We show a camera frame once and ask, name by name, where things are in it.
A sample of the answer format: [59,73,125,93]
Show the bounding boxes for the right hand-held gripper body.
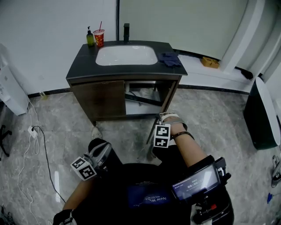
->
[153,113,171,148]

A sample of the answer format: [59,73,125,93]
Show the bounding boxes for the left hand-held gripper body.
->
[70,153,108,181]

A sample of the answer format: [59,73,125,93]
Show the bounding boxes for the person's left forearm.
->
[62,178,93,210]

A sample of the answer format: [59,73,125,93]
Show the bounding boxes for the person's right forearm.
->
[170,129,209,169]

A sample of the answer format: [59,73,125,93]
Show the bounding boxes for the brown wooden sink cabinet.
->
[65,40,189,127]

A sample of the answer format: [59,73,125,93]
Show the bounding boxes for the person's right hand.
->
[159,112,188,135]

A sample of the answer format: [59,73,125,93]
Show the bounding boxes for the person's black trousers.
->
[87,138,184,169]

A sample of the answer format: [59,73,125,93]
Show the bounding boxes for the person's left white shoe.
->
[91,127,103,140]

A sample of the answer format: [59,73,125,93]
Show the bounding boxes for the person's black shirt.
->
[71,163,234,225]

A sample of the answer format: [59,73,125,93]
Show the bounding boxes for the white plastic bag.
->
[140,87,154,97]

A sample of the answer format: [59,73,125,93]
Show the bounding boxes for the black smartphone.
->
[171,162,221,202]

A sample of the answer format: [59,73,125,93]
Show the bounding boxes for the white power strip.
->
[27,125,38,139]

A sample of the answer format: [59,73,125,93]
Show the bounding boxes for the dark blue cloth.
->
[158,51,183,68]

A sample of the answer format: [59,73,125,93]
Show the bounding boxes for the small yellow wooden box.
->
[201,56,220,69]

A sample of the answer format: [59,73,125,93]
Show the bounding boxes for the white sink basin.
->
[95,45,159,66]

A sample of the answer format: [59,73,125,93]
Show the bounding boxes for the dark green bathtub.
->
[243,77,281,150]

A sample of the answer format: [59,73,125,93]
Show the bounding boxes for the white water dispenser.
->
[0,65,30,116]

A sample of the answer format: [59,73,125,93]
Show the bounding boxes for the small black object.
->
[241,68,254,80]

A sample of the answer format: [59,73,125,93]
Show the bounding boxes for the green soap pump bottle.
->
[86,26,96,47]

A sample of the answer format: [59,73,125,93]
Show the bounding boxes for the red paper cup with straw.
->
[93,21,105,48]

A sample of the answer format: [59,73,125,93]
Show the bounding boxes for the black faucet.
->
[123,23,131,44]

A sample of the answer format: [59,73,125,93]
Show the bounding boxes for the chrome faucet hardware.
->
[271,155,281,189]

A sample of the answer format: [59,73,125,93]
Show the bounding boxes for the black wrist bracelet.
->
[171,131,195,141]

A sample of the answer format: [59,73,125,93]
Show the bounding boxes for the black power cable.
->
[32,125,66,204]

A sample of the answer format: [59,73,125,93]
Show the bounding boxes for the black metal rail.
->
[125,91,162,106]

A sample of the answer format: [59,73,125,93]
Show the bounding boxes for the short white power cord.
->
[27,101,40,130]

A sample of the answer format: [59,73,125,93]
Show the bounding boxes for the white chest strap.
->
[190,203,202,225]

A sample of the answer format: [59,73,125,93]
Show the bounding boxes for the black chest mount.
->
[193,157,232,225]

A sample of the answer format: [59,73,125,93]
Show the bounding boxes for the black cable bundle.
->
[0,204,14,225]

